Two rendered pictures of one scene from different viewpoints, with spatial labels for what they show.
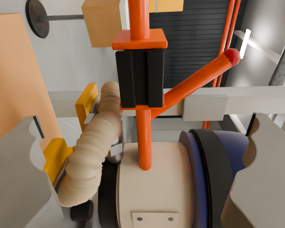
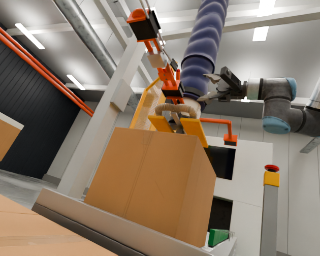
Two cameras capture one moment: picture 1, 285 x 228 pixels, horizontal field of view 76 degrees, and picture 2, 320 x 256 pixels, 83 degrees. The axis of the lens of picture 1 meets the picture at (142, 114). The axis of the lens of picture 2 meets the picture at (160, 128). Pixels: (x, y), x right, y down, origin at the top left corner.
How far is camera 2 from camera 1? 82 cm
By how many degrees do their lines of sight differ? 37
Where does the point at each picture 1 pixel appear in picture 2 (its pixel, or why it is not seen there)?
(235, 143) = (186, 83)
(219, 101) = (123, 85)
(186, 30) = not seen: outside the picture
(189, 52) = not seen: outside the picture
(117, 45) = (177, 88)
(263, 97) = (130, 62)
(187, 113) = (121, 106)
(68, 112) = (80, 191)
